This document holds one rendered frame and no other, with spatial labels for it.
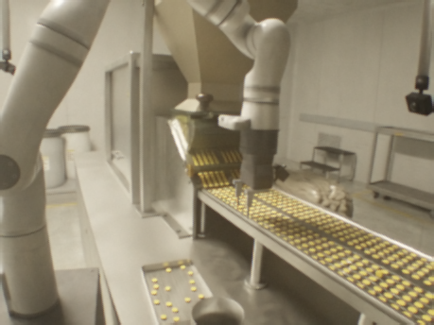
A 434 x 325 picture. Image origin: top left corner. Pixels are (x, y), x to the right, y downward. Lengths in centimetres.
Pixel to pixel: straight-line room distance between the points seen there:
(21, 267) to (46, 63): 34
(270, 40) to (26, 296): 63
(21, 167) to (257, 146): 40
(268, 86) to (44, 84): 37
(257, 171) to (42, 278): 44
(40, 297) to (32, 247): 10
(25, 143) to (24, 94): 7
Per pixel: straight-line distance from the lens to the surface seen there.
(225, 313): 52
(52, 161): 348
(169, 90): 108
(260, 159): 56
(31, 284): 60
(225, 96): 90
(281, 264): 78
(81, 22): 50
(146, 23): 97
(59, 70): 49
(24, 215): 56
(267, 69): 55
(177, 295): 65
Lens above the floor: 120
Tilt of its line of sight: 13 degrees down
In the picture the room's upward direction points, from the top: 3 degrees clockwise
